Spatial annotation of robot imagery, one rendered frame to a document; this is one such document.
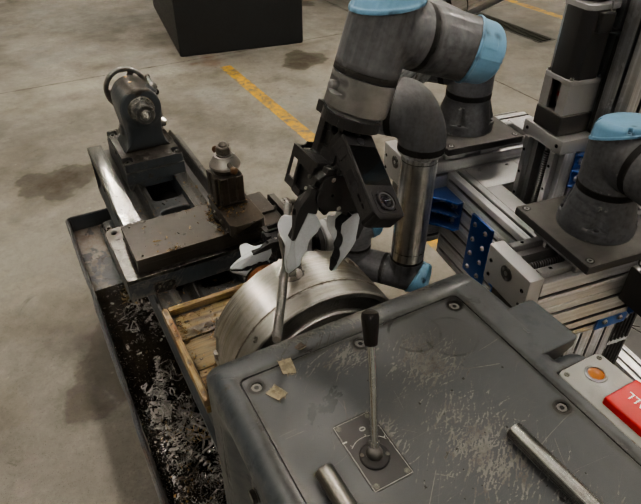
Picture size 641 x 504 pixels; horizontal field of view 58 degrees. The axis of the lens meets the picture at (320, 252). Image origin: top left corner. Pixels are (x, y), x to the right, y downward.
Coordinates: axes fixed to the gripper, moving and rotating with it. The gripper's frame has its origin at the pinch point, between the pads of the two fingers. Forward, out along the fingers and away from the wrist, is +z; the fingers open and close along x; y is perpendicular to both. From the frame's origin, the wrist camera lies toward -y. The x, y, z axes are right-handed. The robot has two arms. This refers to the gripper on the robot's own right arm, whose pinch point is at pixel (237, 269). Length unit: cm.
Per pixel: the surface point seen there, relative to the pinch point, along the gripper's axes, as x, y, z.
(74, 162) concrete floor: -108, 280, 11
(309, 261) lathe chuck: 16.1, -22.5, -5.2
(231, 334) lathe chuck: 8.5, -24.8, 10.3
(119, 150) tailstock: -14, 93, 6
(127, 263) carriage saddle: -15.1, 33.3, 17.7
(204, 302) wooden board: -17.9, 13.5, 4.8
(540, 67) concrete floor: -108, 264, -384
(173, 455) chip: -49, -1, 22
